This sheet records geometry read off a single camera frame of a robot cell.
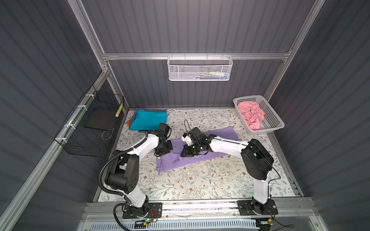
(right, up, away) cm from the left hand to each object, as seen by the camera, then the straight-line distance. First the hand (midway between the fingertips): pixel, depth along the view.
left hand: (169, 151), depth 91 cm
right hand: (+9, -2, -4) cm, 10 cm away
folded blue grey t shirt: (-23, +29, +29) cm, 47 cm away
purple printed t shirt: (+3, -5, -1) cm, 6 cm away
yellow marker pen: (-27, +25, -9) cm, 38 cm away
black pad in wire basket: (-34, +20, -14) cm, 42 cm away
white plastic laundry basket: (+74, +19, +15) cm, 78 cm away
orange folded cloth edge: (-35, +18, +21) cm, 44 cm away
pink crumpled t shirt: (+62, +25, +19) cm, 69 cm away
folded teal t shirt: (-21, +20, +17) cm, 33 cm away
